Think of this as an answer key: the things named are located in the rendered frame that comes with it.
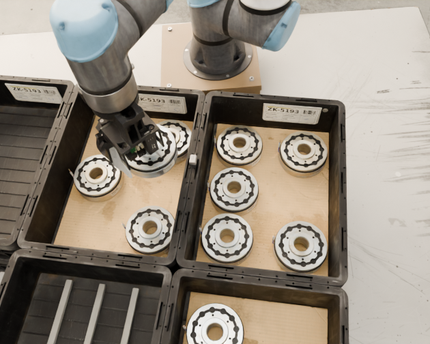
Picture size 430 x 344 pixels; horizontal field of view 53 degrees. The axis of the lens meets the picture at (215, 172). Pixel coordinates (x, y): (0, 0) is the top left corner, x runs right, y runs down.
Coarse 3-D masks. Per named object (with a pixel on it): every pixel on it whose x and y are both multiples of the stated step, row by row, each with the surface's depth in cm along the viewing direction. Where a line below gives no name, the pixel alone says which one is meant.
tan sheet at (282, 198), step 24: (264, 144) 99; (216, 168) 96; (264, 168) 96; (264, 192) 93; (288, 192) 93; (312, 192) 92; (240, 216) 90; (264, 216) 90; (288, 216) 90; (312, 216) 90; (264, 240) 88; (240, 264) 85; (264, 264) 85
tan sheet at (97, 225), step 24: (96, 120) 104; (72, 192) 95; (120, 192) 95; (144, 192) 94; (168, 192) 94; (72, 216) 92; (96, 216) 92; (120, 216) 92; (72, 240) 90; (96, 240) 89; (120, 240) 89
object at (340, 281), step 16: (208, 96) 94; (224, 96) 94; (240, 96) 93; (256, 96) 93; (272, 96) 93; (288, 96) 93; (208, 112) 92; (192, 176) 84; (192, 192) 82; (192, 208) 81; (176, 256) 77; (224, 272) 75; (240, 272) 75; (256, 272) 74; (272, 272) 74; (288, 272) 74
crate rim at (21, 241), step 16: (64, 128) 91; (192, 128) 90; (192, 144) 88; (48, 160) 88; (48, 176) 86; (32, 208) 83; (176, 240) 78; (96, 256) 77; (112, 256) 77; (144, 256) 77
